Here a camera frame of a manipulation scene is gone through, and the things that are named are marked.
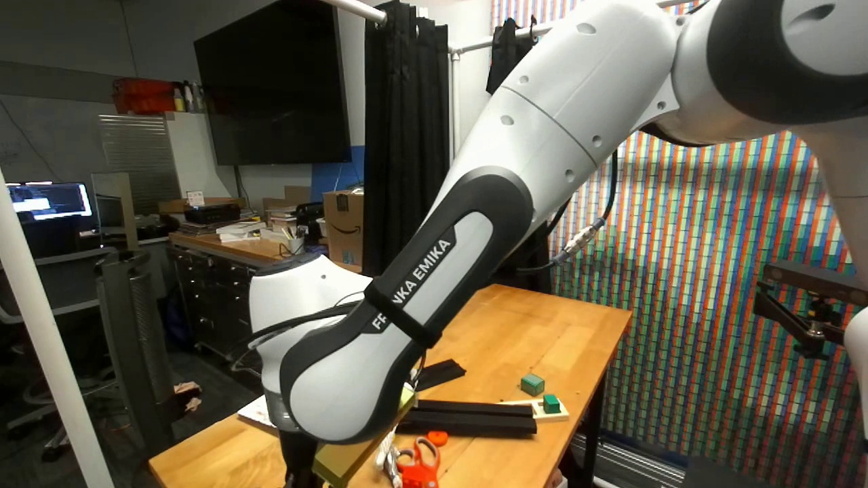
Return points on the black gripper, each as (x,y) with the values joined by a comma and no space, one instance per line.
(302,466)

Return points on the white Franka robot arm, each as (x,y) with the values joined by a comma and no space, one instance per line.
(544,136)

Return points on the white paper sheet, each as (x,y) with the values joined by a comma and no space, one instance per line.
(256,414)

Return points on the orange disc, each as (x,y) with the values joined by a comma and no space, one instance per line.
(436,440)

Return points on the short black track piece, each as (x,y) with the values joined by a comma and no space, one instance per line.
(445,373)

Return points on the black drawer cabinet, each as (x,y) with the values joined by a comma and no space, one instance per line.
(206,299)

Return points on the cardboard box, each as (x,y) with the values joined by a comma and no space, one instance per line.
(343,226)

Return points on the green cube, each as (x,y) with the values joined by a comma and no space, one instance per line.
(531,387)
(550,406)

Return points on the white wooden shape board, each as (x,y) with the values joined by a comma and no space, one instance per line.
(561,414)

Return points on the white pole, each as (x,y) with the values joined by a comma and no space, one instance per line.
(43,354)

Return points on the wooden plank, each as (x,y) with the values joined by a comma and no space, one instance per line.
(111,212)

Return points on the white board panel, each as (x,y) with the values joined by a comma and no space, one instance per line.
(194,154)

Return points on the computer monitor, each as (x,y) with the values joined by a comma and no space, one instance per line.
(48,203)

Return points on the large black television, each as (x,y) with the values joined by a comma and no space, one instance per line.
(271,83)

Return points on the red box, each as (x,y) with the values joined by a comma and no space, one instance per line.
(143,97)

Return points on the multicoloured patterned backdrop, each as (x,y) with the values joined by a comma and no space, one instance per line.
(705,299)

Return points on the white curtain rod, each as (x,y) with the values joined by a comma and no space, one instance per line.
(470,43)

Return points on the black camera bracket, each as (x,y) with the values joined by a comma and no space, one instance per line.
(804,312)

